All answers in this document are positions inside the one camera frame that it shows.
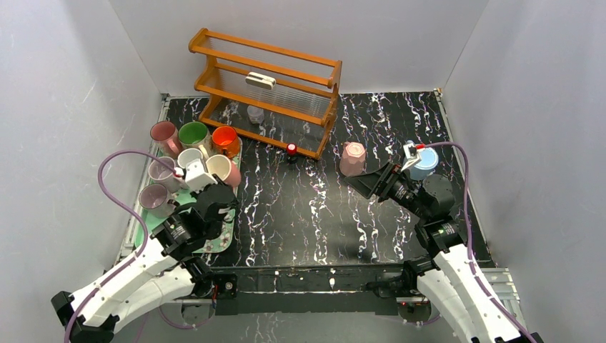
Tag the salmon pink mug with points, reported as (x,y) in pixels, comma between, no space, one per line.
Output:
(191,156)

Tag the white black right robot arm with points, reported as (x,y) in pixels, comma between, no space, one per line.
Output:
(448,275)

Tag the pale pink faceted mug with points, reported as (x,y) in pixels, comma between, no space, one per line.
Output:
(353,159)

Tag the mauve mug white logo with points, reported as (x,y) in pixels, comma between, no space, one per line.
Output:
(159,174)

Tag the red black button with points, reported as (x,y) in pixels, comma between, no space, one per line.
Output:
(292,154)

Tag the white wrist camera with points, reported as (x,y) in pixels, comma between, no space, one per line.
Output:
(197,178)
(412,155)

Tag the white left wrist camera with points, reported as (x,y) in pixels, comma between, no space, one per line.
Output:
(197,178)

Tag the black table front rail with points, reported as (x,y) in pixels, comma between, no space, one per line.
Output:
(308,284)

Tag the orange mug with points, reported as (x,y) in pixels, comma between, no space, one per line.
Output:
(225,141)

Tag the light blue mug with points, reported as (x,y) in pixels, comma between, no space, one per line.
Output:
(426,166)

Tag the white clip on rack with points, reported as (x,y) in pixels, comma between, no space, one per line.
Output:
(260,80)

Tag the small pink cup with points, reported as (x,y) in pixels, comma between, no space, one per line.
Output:
(225,169)

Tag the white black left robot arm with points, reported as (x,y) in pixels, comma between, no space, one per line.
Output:
(163,269)

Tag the green floral tray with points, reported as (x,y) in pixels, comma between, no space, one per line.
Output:
(217,245)

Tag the orange wooden rack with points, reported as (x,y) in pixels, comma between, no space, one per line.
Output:
(307,86)

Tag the clear glass cup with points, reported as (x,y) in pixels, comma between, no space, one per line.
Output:
(255,114)

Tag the green mug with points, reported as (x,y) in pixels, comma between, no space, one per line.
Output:
(195,135)

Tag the pink ghost pattern mug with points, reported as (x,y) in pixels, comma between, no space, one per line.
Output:
(165,134)

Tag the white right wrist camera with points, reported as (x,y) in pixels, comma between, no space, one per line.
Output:
(412,155)

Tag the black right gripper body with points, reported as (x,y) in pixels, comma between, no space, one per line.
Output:
(383,181)

